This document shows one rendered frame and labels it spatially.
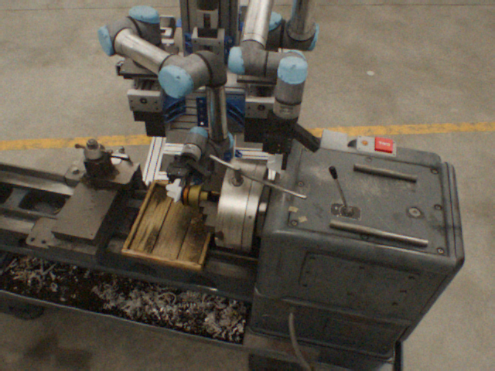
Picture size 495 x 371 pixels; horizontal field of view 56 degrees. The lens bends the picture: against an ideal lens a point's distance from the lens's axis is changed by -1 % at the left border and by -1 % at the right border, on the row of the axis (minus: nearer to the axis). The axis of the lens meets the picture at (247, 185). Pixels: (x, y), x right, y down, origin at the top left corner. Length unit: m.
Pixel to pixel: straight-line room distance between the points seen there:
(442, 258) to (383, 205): 0.23
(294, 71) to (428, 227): 0.62
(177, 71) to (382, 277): 0.93
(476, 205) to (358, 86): 1.38
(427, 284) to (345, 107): 2.44
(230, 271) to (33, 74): 2.95
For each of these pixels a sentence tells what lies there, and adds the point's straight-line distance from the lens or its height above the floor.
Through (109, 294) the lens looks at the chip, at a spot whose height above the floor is 0.55.
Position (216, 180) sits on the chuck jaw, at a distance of 1.60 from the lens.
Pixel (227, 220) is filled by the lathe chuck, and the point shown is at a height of 1.16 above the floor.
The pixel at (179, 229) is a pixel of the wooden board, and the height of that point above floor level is 0.88.
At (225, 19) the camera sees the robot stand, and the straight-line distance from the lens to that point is 2.14.
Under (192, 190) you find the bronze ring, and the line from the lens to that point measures 1.62.
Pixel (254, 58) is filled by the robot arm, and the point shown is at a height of 1.61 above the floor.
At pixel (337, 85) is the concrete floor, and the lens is 4.01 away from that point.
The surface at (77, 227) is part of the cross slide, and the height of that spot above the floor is 0.97.
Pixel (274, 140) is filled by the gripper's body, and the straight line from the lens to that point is 1.31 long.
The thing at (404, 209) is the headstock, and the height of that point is 1.26.
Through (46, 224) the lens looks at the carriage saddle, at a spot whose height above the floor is 0.90.
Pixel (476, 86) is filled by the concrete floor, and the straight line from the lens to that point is 4.47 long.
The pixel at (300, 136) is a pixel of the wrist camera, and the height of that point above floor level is 1.47.
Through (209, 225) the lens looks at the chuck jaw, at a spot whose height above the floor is 1.11.
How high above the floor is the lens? 2.36
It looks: 49 degrees down
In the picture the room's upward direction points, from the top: 4 degrees clockwise
